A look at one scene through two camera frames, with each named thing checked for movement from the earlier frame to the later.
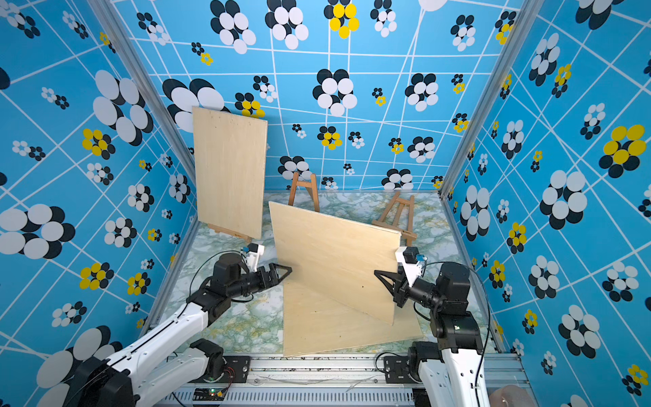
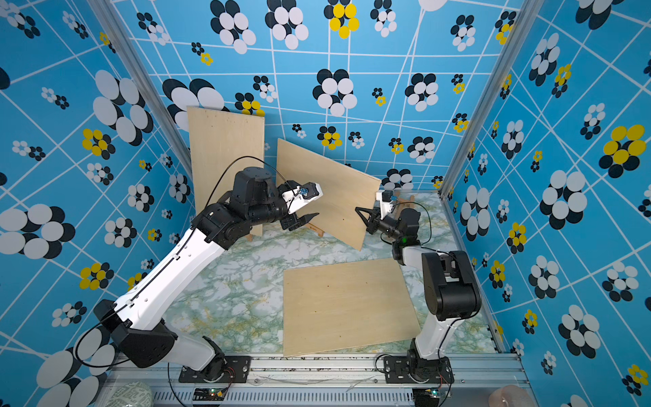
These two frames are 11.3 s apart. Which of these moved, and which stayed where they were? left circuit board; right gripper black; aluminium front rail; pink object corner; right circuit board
Moved: right gripper black
Stayed: left circuit board; pink object corner; right circuit board; aluminium front rail
